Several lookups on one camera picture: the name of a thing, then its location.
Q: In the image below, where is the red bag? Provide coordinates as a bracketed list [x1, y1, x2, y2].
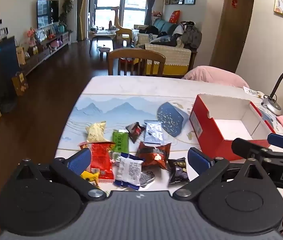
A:
[168, 10, 181, 23]

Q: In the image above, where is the dark red-brown snack packet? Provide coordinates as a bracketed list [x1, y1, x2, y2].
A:
[135, 141, 172, 172]

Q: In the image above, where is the yellow curtain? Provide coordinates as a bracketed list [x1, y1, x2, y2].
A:
[78, 0, 90, 41]

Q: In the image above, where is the tan paper bag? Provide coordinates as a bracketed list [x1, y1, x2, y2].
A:
[16, 46, 27, 66]

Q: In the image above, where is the dark tall cabinet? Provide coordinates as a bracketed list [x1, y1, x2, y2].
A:
[0, 22, 21, 113]

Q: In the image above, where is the television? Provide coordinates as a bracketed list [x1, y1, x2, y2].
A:
[37, 0, 59, 29]

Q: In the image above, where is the small white stool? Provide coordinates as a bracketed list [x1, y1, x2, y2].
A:
[98, 45, 111, 60]

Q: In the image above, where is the cream lace sofa cover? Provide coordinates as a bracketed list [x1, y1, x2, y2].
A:
[144, 44, 192, 67]

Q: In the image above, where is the light blue snack packet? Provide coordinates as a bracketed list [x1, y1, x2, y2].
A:
[143, 120, 165, 145]

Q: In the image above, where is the brown paper bag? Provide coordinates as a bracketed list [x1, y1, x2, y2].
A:
[12, 72, 29, 97]

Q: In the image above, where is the grey curtain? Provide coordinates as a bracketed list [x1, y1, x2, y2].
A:
[145, 0, 158, 26]

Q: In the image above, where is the window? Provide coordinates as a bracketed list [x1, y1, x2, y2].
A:
[95, 0, 148, 29]

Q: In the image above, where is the yellow giraffe chair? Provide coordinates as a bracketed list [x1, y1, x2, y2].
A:
[112, 6, 133, 48]

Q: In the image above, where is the small printed card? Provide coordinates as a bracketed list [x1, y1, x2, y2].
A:
[243, 85, 264, 98]

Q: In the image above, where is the pink cushion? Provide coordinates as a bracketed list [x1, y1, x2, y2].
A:
[183, 65, 250, 89]

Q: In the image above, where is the sofa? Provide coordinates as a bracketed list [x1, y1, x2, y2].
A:
[133, 17, 203, 78]

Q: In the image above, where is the white and blue snack packet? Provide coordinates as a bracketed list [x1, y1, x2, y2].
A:
[114, 152, 145, 190]

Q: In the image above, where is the coffee table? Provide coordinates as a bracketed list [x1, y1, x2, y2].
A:
[89, 29, 120, 55]

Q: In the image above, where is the grey desk lamp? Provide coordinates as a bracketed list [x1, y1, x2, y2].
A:
[261, 55, 283, 117]

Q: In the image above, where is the green house plant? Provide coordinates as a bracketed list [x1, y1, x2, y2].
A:
[59, 0, 73, 33]

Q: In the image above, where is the red snack packet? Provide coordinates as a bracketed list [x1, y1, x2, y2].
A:
[80, 141, 117, 180]

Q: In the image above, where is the red cardboard box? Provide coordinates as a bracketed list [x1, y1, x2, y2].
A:
[189, 94, 277, 161]

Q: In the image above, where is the pile of dark clothes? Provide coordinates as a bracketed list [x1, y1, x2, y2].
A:
[180, 21, 202, 50]

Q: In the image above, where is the dark purple snack packet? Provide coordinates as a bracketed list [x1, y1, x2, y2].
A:
[168, 157, 190, 185]

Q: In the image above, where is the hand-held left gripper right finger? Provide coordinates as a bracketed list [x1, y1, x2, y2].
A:
[173, 147, 273, 201]

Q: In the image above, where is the wooden door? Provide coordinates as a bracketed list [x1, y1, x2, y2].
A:
[209, 0, 256, 73]

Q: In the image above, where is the small yellow snack packet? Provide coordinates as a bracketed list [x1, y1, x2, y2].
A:
[80, 170, 99, 187]

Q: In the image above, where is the clear packet with dark cookie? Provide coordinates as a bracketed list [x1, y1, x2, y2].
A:
[139, 170, 156, 187]

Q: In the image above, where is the white standing air conditioner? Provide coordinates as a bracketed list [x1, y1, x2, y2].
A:
[67, 0, 78, 44]

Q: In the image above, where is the green snack packet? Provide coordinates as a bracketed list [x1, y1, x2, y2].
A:
[112, 129, 130, 159]

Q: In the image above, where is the pale yellow snack packet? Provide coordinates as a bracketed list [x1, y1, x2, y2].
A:
[85, 121, 109, 143]

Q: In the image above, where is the dark triangular snack packet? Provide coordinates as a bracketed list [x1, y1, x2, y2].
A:
[126, 122, 146, 144]

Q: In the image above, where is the wooden television cabinet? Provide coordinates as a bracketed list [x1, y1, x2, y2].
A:
[19, 31, 71, 77]

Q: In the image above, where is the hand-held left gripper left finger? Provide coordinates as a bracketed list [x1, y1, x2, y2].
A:
[14, 148, 107, 202]

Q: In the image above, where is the wooden chair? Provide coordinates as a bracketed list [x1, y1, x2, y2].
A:
[107, 48, 166, 77]

